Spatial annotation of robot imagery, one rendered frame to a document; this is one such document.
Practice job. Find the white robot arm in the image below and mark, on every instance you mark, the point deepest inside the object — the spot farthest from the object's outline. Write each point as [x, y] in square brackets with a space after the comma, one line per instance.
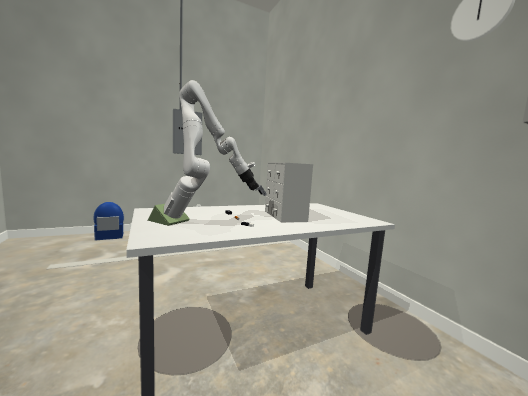
[196, 169]

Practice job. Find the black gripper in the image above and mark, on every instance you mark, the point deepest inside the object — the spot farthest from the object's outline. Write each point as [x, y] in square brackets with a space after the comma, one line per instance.
[246, 175]

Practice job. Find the grey drawer front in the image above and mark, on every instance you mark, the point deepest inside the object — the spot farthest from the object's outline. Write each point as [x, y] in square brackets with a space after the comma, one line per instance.
[270, 188]
[277, 207]
[269, 205]
[278, 191]
[271, 171]
[279, 172]

